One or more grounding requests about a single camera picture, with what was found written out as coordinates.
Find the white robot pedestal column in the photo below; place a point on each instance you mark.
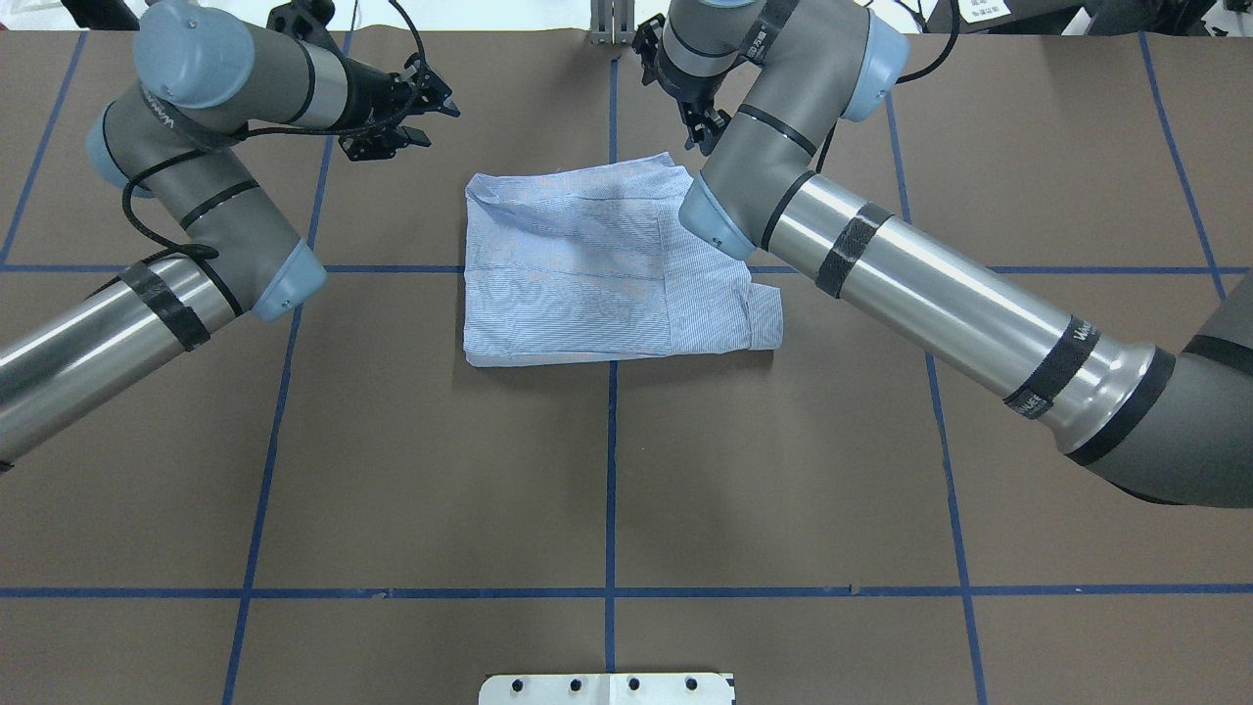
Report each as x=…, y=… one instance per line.
x=660, y=687

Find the aluminium frame post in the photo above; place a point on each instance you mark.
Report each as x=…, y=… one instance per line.
x=611, y=22

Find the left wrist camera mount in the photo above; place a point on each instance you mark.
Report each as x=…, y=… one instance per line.
x=304, y=20

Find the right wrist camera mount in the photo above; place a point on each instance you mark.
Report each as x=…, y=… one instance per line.
x=646, y=44

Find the light blue striped shirt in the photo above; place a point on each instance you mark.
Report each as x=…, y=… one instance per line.
x=593, y=265

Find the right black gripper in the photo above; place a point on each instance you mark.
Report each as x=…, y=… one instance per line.
x=684, y=85

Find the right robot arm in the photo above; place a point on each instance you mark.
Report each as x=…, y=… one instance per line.
x=760, y=84

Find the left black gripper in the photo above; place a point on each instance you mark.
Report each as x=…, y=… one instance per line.
x=371, y=99

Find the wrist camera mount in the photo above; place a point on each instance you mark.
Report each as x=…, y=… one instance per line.
x=304, y=20
x=646, y=44

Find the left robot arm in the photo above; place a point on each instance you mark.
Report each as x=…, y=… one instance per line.
x=207, y=82

